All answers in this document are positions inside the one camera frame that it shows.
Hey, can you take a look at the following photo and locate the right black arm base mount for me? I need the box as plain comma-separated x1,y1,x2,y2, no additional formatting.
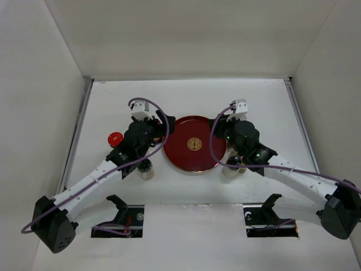
243,194,298,238

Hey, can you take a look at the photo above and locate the red lid sauce jar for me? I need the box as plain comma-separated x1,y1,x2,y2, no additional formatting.
107,132,124,148
153,120,164,144

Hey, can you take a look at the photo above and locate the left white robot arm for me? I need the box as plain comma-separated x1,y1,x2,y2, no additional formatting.
29,110,175,253

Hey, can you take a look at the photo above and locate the round red lacquer tray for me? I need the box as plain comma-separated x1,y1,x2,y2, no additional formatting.
163,116,218,173

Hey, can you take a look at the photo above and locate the black cap pepper grinder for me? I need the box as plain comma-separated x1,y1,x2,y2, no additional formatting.
137,159,155,181

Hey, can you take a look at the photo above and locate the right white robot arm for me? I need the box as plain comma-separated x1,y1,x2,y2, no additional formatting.
209,115,360,239

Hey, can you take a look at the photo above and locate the black cap white salt bottle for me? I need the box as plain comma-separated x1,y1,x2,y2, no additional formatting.
222,155,242,178

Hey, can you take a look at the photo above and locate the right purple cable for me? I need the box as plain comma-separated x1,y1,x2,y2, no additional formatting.
209,104,361,195

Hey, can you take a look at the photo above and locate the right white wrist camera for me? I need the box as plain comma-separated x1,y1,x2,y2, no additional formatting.
227,99,248,121

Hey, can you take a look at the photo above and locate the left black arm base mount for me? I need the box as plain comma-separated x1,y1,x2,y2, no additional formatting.
91,195,145,238

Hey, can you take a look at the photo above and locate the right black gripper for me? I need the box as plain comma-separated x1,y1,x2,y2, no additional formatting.
207,112,245,156

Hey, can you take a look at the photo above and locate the yellow label small bottle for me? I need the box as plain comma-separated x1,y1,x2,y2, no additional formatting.
239,163,247,173

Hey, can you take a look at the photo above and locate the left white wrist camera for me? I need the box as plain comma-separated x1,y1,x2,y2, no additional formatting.
130,100,152,121

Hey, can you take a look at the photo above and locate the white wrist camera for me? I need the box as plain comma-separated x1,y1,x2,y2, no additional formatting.
227,99,248,121
130,100,152,121

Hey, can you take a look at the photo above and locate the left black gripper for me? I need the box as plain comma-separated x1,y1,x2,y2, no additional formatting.
134,110,175,158

